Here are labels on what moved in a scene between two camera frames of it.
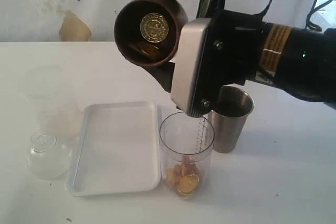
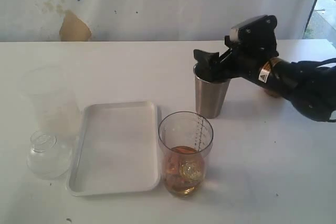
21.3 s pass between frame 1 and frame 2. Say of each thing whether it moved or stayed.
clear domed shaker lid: stayed
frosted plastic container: stayed
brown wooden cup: moved
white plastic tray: stayed
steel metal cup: moved
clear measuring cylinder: stayed
